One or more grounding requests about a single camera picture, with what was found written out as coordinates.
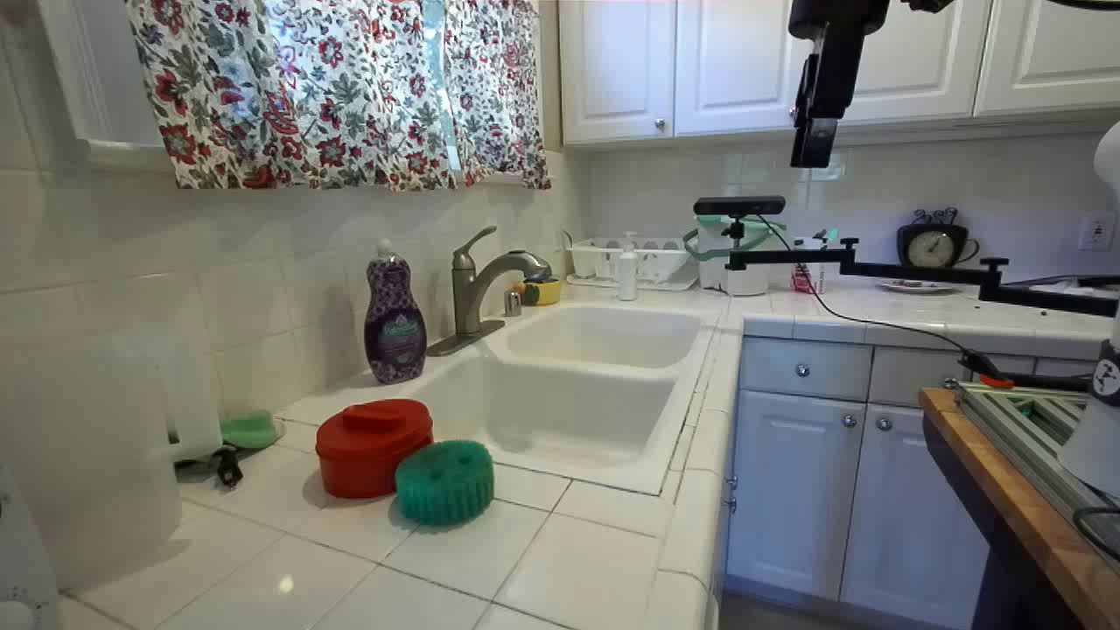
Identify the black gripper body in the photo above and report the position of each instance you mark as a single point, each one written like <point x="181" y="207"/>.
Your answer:
<point x="836" y="64"/>

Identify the brushed steel kitchen faucet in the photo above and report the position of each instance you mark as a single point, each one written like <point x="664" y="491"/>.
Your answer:
<point x="475" y="284"/>

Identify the small red bottle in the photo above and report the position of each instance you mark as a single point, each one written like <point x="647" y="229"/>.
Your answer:
<point x="802" y="280"/>

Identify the black round clock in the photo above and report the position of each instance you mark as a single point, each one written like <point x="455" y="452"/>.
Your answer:
<point x="931" y="246"/>

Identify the white ice cube tray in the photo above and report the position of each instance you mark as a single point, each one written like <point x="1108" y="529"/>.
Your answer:
<point x="625" y="259"/>

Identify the small clear pump bottle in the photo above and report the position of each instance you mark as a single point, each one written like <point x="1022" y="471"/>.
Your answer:
<point x="627" y="271"/>

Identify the white cabinet drawer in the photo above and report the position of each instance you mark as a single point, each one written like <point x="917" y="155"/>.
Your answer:
<point x="916" y="375"/>
<point x="805" y="369"/>

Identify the yellow green sponge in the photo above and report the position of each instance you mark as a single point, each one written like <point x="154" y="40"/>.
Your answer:
<point x="544" y="292"/>

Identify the white double kitchen sink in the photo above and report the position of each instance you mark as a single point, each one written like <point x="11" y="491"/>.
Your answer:
<point x="581" y="385"/>

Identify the white lower cabinet door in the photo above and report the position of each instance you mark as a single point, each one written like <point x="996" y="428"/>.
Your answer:
<point x="910" y="525"/>
<point x="794" y="494"/>

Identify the wooden table top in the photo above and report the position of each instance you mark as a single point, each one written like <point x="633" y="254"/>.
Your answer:
<point x="1018" y="511"/>

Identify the purple dish soap bottle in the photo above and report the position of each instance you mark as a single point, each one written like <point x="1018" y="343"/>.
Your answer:
<point x="395" y="320"/>

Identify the floral window curtain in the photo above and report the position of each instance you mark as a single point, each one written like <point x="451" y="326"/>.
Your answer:
<point x="338" y="90"/>

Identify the green round container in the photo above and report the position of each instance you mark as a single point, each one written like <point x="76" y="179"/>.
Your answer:
<point x="447" y="483"/>

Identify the red round plastic container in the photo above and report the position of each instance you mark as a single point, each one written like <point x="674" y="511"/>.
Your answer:
<point x="374" y="446"/>

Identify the green sponge cloth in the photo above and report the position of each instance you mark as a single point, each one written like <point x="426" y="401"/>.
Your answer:
<point x="250" y="433"/>

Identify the small black clip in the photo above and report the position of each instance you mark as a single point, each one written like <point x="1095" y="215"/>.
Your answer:
<point x="217" y="462"/>

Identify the white translucent container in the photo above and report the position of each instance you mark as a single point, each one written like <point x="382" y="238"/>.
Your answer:
<point x="187" y="397"/>

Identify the black stereo camera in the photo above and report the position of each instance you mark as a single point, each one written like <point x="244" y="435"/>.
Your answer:
<point x="739" y="203"/>

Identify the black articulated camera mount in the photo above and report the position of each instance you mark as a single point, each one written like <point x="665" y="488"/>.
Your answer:
<point x="931" y="274"/>

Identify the white wall outlet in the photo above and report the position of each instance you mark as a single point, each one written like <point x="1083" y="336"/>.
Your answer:
<point x="1096" y="233"/>

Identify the metal rail frame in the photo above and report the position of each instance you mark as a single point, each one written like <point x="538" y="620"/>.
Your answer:
<point x="1028" y="424"/>

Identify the white wall cabinet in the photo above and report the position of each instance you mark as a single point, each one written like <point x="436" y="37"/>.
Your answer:
<point x="105" y="81"/>

